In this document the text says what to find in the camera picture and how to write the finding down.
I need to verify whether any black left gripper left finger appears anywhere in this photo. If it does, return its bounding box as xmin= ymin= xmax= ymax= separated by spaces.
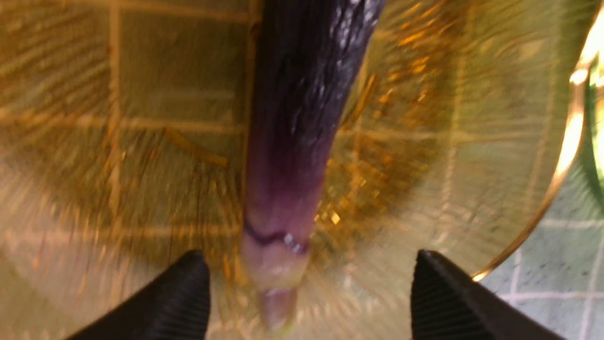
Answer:
xmin=70 ymin=250 xmax=211 ymax=340

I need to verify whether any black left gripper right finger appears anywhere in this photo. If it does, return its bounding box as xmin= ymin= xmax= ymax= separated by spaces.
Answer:
xmin=411 ymin=250 xmax=560 ymax=340

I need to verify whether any vertical purple eggplant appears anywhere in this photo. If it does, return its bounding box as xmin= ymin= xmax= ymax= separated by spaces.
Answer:
xmin=240 ymin=0 xmax=386 ymax=332

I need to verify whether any green checkered tablecloth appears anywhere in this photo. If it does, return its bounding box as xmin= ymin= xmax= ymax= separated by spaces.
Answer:
xmin=481 ymin=159 xmax=604 ymax=340

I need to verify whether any amber ribbed plastic plate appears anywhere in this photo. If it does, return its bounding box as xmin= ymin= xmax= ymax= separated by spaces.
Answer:
xmin=1 ymin=0 xmax=603 ymax=340

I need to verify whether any green ribbed plastic plate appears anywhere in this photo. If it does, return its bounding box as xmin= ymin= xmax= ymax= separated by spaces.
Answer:
xmin=579 ymin=59 xmax=603 ymax=209

